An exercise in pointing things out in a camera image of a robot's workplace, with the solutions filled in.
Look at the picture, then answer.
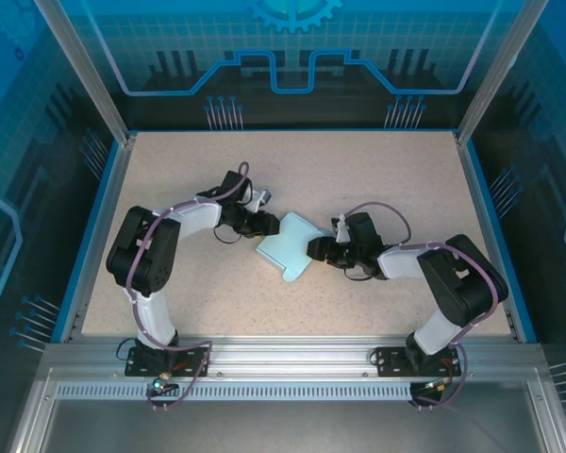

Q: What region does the light teal paper box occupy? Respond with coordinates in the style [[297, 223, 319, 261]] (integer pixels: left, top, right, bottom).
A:
[[254, 210, 330, 285]]

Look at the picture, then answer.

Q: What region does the thin black wire loop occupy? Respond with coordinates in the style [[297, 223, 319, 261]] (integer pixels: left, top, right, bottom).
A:
[[213, 225, 244, 246], [342, 264, 377, 283]]

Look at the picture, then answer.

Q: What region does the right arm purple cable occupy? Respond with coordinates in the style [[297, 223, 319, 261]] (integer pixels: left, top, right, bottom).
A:
[[341, 201, 499, 410]]

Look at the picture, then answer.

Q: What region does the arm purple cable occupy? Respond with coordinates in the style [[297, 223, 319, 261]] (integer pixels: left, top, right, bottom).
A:
[[125, 161, 214, 411], [341, 201, 499, 410]]

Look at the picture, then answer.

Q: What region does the aluminium mounting rail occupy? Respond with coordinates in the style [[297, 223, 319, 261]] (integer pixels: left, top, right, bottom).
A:
[[42, 334, 544, 379]]

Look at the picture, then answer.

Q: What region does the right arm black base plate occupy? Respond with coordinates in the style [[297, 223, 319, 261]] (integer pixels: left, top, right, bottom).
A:
[[373, 345, 469, 378]]

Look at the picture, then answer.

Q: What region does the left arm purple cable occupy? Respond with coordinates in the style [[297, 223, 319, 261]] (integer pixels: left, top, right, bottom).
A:
[[125, 161, 214, 411]]

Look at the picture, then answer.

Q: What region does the aluminium side rail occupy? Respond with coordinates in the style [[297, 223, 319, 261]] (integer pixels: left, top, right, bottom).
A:
[[58, 134, 139, 344], [452, 131, 525, 342]]

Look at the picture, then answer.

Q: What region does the slotted grey cable duct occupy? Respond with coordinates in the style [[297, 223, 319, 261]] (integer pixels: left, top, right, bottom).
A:
[[55, 381, 419, 398]]

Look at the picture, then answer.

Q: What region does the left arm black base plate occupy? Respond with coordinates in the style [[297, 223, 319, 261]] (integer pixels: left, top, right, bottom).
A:
[[125, 344, 212, 378]]

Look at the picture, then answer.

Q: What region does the cable connector with LED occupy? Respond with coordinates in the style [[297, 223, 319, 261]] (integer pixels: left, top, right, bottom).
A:
[[423, 376, 456, 394], [151, 371, 176, 394]]

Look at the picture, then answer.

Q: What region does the aluminium frame post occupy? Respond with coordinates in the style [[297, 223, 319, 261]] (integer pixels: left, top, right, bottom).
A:
[[454, 0, 538, 148], [31, 0, 139, 148]]

